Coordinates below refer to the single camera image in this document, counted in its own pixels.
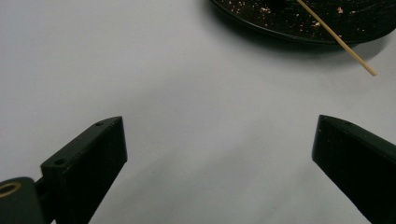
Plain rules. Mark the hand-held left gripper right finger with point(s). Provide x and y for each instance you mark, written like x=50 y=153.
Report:
x=358 y=165

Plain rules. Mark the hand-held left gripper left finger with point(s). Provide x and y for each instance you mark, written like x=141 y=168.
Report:
x=90 y=168

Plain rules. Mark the wooden skewer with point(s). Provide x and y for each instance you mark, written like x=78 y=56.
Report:
x=337 y=38

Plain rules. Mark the black round plate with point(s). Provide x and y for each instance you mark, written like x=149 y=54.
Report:
x=280 y=21

